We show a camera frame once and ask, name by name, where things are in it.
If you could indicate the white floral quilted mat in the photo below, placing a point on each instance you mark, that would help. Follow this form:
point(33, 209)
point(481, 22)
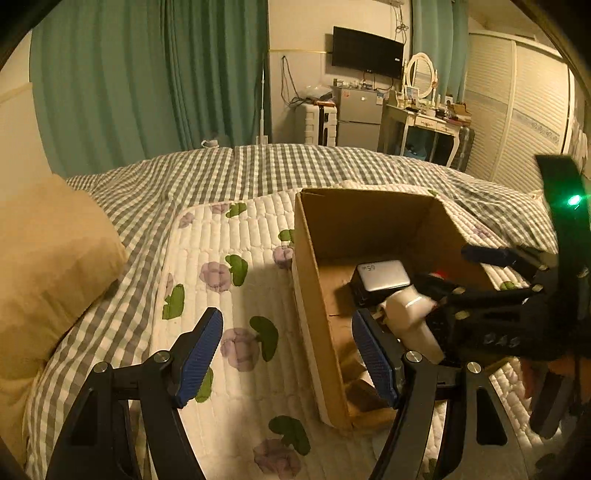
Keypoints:
point(258, 332)

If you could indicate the open cardboard box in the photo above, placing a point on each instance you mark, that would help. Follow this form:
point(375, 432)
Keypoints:
point(354, 248)

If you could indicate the grey mini fridge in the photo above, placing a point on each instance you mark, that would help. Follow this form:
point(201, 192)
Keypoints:
point(359, 118)

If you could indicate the white dressing table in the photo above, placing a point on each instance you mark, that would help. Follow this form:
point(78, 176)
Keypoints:
point(395, 119)

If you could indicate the black bottle with label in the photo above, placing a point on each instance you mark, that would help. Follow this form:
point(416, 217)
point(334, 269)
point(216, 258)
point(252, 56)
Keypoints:
point(362, 298)

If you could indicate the white oval vanity mirror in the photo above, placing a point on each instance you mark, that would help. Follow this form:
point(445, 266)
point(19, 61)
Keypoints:
point(421, 75)

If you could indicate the white mop pole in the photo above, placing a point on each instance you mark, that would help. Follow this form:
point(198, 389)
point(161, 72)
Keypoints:
point(261, 138)

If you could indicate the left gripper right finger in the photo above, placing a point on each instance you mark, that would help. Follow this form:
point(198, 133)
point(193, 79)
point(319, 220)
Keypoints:
point(478, 439)

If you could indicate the grey checkered bedsheet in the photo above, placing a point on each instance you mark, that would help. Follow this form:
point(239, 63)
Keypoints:
point(176, 211)

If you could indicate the silver power bank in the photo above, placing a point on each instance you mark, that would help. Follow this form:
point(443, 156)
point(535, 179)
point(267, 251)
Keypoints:
point(383, 275)

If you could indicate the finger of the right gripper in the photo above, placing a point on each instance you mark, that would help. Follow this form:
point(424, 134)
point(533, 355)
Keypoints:
point(467, 302)
point(520, 257)

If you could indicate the beige pillow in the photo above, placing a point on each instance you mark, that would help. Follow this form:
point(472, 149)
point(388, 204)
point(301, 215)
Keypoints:
point(59, 254)

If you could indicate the green curtain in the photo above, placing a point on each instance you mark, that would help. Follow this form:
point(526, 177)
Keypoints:
point(117, 82)
point(440, 29)

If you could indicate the white louvered wardrobe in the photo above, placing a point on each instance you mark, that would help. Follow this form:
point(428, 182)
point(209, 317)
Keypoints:
point(519, 94)

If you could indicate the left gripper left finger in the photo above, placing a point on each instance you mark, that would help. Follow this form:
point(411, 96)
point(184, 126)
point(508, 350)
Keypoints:
point(95, 442)

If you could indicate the white faucet filter device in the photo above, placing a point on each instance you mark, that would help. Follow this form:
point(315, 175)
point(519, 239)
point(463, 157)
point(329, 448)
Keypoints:
point(405, 314)

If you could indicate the white suitcase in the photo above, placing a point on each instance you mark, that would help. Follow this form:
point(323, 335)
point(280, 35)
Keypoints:
point(320, 124)

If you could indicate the black wall television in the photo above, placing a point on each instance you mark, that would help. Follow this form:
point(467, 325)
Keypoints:
point(370, 53)

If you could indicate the red white small object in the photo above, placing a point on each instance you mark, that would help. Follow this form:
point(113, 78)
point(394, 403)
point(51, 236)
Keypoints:
point(438, 275)

